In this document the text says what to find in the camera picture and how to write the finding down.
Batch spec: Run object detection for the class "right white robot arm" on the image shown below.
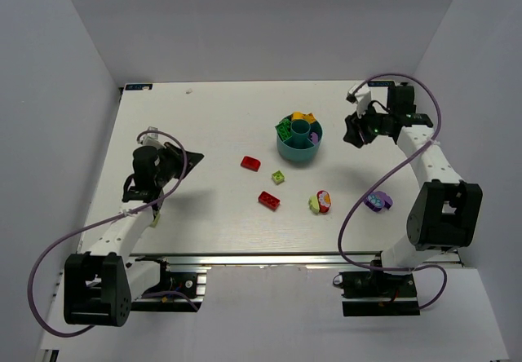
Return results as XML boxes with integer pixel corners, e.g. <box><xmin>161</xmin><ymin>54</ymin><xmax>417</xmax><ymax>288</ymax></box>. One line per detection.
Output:
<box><xmin>343</xmin><ymin>81</ymin><xmax>483</xmax><ymax>273</ymax></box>

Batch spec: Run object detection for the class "light green small lego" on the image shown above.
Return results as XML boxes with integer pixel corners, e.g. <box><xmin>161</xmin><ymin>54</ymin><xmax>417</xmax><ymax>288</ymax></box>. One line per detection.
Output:
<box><xmin>272</xmin><ymin>170</ymin><xmax>285</xmax><ymax>185</ymax></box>

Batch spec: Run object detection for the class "small purple lego brick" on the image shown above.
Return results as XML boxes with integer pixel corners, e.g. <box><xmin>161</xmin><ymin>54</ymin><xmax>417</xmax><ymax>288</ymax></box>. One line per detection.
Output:
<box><xmin>309</xmin><ymin>132</ymin><xmax>319</xmax><ymax>144</ymax></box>

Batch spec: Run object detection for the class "corner label sticker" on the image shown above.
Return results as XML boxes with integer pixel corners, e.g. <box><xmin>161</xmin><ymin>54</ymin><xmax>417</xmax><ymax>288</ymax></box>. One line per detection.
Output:
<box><xmin>124</xmin><ymin>83</ymin><xmax>153</xmax><ymax>91</ymax></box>
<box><xmin>367</xmin><ymin>80</ymin><xmax>396</xmax><ymax>87</ymax></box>

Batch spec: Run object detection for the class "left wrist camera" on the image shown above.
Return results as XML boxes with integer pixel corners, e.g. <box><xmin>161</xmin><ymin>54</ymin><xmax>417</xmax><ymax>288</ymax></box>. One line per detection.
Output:
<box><xmin>138</xmin><ymin>126</ymin><xmax>163</xmax><ymax>149</ymax></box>

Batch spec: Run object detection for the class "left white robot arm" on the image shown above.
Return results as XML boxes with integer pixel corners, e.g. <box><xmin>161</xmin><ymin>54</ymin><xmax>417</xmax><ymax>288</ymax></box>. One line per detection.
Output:
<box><xmin>64</xmin><ymin>141</ymin><xmax>204</xmax><ymax>327</ymax></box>

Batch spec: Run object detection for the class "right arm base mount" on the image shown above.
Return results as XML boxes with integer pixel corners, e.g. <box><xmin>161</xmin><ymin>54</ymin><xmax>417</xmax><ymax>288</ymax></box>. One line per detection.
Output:
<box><xmin>332</xmin><ymin>271</ymin><xmax>420</xmax><ymax>317</ymax></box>

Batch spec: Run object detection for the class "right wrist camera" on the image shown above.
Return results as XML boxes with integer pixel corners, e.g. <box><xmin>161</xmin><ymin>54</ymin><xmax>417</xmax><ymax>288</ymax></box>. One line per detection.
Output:
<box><xmin>346</xmin><ymin>85</ymin><xmax>372</xmax><ymax>118</ymax></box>

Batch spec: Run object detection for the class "right corner label sticker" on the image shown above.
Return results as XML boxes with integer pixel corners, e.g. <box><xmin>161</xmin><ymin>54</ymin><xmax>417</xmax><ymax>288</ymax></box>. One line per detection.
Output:
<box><xmin>367</xmin><ymin>80</ymin><xmax>396</xmax><ymax>87</ymax></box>

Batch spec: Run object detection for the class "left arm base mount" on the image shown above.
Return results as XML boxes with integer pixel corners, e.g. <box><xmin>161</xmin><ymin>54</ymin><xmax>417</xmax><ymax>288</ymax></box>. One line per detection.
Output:
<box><xmin>126</xmin><ymin>256</ymin><xmax>203</xmax><ymax>313</ymax></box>

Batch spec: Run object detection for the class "teal round divided container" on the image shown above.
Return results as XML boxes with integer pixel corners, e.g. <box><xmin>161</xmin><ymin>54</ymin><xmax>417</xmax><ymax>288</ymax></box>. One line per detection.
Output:
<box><xmin>276</xmin><ymin>113</ymin><xmax>323</xmax><ymax>166</ymax></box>

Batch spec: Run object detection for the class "red curved lego brick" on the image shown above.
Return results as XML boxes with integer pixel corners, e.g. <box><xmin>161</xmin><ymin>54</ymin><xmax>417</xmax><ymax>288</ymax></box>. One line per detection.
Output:
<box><xmin>241</xmin><ymin>156</ymin><xmax>261</xmax><ymax>172</ymax></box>

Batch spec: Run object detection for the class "red flower lego piece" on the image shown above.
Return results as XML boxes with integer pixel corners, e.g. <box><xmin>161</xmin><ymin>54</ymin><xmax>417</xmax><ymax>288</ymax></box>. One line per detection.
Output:
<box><xmin>316</xmin><ymin>190</ymin><xmax>331</xmax><ymax>213</ymax></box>

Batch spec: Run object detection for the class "yellow rounded lego brick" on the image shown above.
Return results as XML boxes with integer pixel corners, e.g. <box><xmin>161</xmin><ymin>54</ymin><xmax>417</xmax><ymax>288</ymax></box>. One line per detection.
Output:
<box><xmin>291</xmin><ymin>111</ymin><xmax>305</xmax><ymax>121</ymax></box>

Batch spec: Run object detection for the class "purple paw lego piece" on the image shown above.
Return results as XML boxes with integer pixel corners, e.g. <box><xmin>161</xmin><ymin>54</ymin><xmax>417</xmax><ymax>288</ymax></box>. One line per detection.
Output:
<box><xmin>364</xmin><ymin>191</ymin><xmax>393</xmax><ymax>213</ymax></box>

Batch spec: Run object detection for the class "dark green small lego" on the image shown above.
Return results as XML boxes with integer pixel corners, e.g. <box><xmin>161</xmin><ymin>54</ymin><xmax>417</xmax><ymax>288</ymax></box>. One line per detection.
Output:
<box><xmin>279</xmin><ymin>132</ymin><xmax>291</xmax><ymax>141</ymax></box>

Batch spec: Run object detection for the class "red rectangular lego brick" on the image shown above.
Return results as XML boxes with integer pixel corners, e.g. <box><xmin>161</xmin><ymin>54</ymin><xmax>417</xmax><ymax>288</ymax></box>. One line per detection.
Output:
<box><xmin>258</xmin><ymin>191</ymin><xmax>281</xmax><ymax>211</ymax></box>

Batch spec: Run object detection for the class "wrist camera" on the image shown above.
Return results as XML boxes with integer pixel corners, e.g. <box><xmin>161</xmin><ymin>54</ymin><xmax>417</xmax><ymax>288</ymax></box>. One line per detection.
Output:
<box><xmin>138</xmin><ymin>126</ymin><xmax>163</xmax><ymax>149</ymax></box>
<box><xmin>346</xmin><ymin>85</ymin><xmax>372</xmax><ymax>118</ymax></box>

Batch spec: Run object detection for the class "left corner label sticker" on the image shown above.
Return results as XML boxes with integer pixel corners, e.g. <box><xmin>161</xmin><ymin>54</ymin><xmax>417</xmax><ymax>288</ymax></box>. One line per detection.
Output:
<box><xmin>124</xmin><ymin>83</ymin><xmax>153</xmax><ymax>91</ymax></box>

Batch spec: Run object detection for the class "green lego plate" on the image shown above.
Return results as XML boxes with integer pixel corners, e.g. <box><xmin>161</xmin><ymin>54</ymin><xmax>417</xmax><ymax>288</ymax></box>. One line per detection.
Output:
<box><xmin>275</xmin><ymin>118</ymin><xmax>291</xmax><ymax>135</ymax></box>

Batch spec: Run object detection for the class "lime green lego brick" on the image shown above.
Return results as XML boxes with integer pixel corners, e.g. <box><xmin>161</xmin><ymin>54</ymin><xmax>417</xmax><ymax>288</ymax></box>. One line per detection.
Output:
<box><xmin>149</xmin><ymin>213</ymin><xmax>161</xmax><ymax>228</ymax></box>

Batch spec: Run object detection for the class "orange lego brick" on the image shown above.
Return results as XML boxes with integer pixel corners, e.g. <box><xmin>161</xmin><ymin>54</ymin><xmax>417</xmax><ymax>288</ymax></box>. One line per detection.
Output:
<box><xmin>303</xmin><ymin>113</ymin><xmax>316</xmax><ymax>124</ymax></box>

